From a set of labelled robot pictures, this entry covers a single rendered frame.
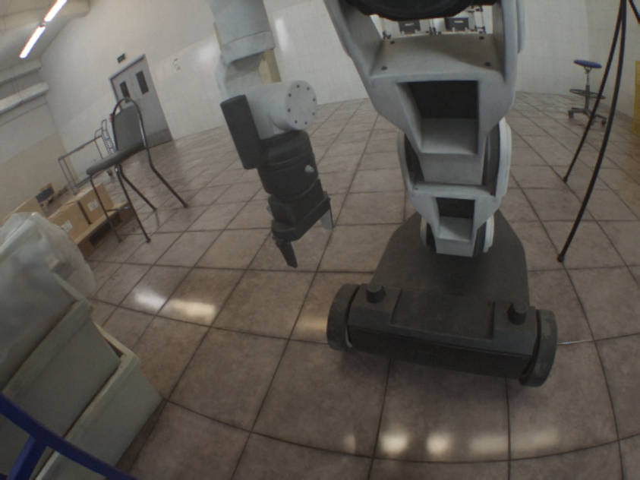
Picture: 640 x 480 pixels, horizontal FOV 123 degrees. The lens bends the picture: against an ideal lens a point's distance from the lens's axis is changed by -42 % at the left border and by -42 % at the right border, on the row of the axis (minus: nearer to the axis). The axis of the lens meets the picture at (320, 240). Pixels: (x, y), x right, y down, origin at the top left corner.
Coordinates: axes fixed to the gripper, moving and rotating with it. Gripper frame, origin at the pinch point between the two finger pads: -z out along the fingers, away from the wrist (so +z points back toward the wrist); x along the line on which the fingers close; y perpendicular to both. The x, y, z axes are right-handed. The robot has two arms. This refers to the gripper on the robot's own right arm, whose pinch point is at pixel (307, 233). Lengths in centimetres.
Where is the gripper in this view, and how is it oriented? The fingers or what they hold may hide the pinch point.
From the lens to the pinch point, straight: 52.3
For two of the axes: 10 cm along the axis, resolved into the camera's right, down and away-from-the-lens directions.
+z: -2.2, -7.4, -6.3
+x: -5.8, 6.2, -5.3
